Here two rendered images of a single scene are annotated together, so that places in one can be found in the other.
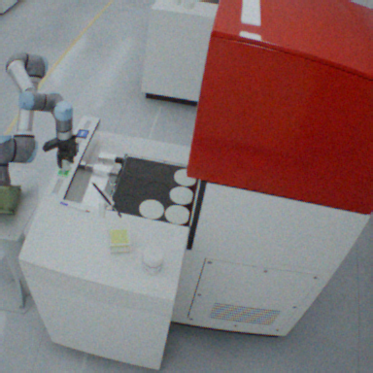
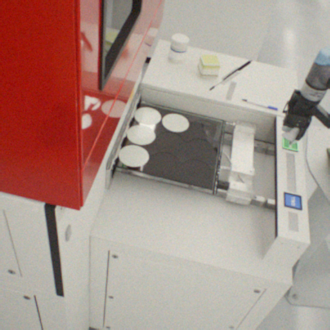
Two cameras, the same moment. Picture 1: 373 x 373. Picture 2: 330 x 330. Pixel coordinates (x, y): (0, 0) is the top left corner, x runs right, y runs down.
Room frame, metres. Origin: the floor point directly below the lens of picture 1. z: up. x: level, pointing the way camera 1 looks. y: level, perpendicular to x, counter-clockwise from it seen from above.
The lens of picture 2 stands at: (2.35, 0.13, 1.86)
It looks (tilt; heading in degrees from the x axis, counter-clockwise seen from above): 47 degrees down; 181
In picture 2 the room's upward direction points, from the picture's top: 12 degrees clockwise
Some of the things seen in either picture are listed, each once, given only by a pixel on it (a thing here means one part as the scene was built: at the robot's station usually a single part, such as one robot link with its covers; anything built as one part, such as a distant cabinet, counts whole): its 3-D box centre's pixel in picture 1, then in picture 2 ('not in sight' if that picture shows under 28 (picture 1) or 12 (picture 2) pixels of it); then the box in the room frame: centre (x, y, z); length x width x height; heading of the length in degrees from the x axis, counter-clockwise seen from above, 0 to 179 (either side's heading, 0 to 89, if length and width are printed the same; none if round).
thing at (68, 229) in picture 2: (207, 148); (108, 142); (1.52, -0.06, 1.02); 0.82 x 0.03 x 0.40; 179
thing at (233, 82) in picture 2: (106, 204); (229, 82); (1.09, 0.29, 1.03); 0.06 x 0.04 x 0.13; 89
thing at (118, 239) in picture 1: (118, 242); (209, 66); (0.95, 0.21, 1.00); 0.07 x 0.07 x 0.07; 18
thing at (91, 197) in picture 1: (97, 186); (240, 162); (1.32, 0.39, 0.87); 0.36 x 0.08 x 0.03; 179
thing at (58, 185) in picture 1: (73, 163); (283, 184); (1.41, 0.53, 0.89); 0.55 x 0.09 x 0.14; 179
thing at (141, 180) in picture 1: (156, 190); (170, 142); (1.33, 0.12, 0.90); 0.34 x 0.34 x 0.01; 89
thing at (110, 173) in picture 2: (194, 195); (125, 135); (1.34, -0.04, 0.89); 0.44 x 0.02 x 0.10; 179
